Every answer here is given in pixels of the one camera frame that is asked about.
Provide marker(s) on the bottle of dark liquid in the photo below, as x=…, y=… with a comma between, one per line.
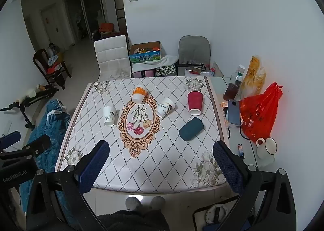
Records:
x=231, y=90

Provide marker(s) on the grey slipper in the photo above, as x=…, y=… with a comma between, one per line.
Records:
x=157, y=202
x=133, y=203

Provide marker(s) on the white cup with dark print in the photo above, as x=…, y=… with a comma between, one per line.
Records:
x=165, y=107

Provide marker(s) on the yellow plastic bag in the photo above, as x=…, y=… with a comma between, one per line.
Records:
x=253, y=76

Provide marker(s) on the clothes pile on chair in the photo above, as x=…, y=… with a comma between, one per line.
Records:
x=54, y=64

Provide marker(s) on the white padded chair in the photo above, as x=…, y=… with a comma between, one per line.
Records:
x=111, y=56

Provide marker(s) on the cardboard box with blue print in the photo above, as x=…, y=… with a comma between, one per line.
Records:
x=145, y=55

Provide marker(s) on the red paper cup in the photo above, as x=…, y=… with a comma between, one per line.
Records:
x=195, y=102

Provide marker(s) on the glass side table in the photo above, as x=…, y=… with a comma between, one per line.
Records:
x=249, y=152

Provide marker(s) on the teal cup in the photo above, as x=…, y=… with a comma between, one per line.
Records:
x=191, y=128

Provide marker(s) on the blue quilted blanket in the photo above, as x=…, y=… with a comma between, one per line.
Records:
x=53, y=129

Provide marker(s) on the person's dark trousers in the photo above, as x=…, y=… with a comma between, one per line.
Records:
x=134, y=221

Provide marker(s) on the pink box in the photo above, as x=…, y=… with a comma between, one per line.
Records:
x=143, y=74

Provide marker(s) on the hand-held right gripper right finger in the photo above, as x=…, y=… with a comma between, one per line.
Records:
x=227, y=167

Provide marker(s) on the red plastic bag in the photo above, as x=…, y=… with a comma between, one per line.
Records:
x=258, y=117

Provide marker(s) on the orange paper cup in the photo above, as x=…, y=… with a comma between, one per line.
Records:
x=139, y=94

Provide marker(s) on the orange box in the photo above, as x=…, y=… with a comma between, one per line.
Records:
x=105, y=27

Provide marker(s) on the white cloth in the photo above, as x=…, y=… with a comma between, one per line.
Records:
x=167, y=60

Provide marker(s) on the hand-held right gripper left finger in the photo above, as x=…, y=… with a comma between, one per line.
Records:
x=93, y=166

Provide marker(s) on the blue smartphone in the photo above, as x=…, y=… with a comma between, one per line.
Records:
x=234, y=112

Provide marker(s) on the floral diamond pattern tablecloth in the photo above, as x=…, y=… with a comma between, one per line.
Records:
x=172, y=152

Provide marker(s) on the black exercise frame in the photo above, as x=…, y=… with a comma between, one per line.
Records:
x=24, y=104

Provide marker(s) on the white cup with plant print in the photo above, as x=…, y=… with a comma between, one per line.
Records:
x=109, y=116

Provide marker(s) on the grey office chair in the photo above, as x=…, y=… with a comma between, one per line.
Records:
x=194, y=49

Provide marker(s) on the patterned storage bag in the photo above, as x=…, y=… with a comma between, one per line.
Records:
x=165, y=70

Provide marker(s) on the white enamel mug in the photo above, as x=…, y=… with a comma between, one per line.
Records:
x=268, y=146

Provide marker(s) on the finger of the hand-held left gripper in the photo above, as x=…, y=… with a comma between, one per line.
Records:
x=35, y=145
x=10, y=138

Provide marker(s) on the dark wooden chair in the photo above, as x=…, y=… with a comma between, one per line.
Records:
x=40, y=59

